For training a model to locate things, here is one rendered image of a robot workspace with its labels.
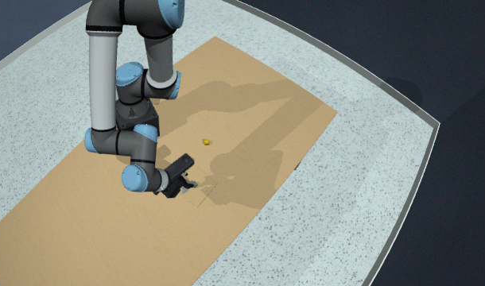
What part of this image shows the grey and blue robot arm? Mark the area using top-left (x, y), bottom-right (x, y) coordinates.
top-left (84, 0), bottom-right (195, 192)

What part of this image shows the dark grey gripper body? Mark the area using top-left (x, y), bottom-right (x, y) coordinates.
top-left (153, 171), bottom-right (186, 199)

